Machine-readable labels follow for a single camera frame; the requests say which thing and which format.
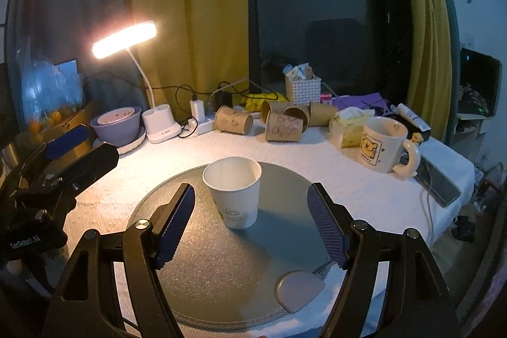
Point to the round grey mat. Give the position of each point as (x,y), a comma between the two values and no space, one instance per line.
(222,266)

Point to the white tube with black cap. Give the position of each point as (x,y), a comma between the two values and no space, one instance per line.
(412,116)

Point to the purple bowl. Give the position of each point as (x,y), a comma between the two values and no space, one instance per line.
(119,134)

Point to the purple cloth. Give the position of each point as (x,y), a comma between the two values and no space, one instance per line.
(360,100)

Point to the white desk lamp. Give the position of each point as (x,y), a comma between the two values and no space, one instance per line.
(123,39)

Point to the yellow tissue pack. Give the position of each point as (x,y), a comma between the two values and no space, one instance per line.
(348,128)

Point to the black phone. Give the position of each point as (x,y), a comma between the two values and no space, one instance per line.
(439,181)

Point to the white bear print mug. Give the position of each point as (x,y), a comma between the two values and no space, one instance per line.
(380,148)

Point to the yellow curtain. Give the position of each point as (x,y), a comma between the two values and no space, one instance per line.
(186,5)
(431,25)

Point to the white power strip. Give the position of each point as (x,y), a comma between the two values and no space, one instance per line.
(206,127)

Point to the black power adapter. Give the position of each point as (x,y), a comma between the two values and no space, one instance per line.
(224,102)

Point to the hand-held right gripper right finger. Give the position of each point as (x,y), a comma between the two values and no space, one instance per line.
(324,227)

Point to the brown paper cup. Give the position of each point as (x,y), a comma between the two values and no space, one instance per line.
(233,121)
(323,114)
(272,107)
(283,128)
(299,114)

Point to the white plastic basket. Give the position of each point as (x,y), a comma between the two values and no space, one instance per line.
(303,90)

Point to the pale round device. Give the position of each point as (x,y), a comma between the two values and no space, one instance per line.
(299,290)

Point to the white charger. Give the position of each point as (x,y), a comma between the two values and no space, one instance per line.
(197,110)

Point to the white paper cup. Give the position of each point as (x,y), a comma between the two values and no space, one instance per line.
(233,195)

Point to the white plate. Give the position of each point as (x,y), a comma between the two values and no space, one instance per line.
(132,146)

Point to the yellow packet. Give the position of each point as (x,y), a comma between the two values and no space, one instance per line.
(261,101)

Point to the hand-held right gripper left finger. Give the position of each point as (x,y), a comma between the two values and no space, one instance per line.
(178,227)

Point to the blue glowing box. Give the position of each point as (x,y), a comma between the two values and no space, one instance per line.
(51,96)

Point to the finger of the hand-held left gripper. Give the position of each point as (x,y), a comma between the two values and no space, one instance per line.
(65,142)
(89,163)

